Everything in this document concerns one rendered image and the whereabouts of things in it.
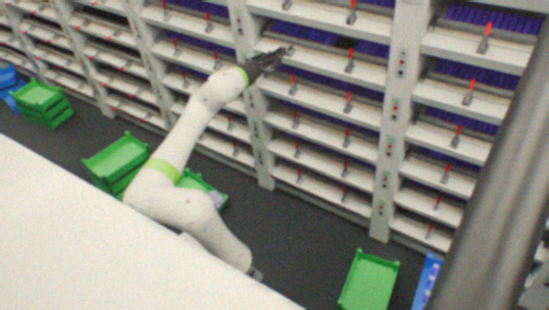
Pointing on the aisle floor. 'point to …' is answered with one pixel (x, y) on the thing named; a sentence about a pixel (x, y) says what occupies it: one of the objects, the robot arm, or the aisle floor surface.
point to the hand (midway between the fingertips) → (278, 53)
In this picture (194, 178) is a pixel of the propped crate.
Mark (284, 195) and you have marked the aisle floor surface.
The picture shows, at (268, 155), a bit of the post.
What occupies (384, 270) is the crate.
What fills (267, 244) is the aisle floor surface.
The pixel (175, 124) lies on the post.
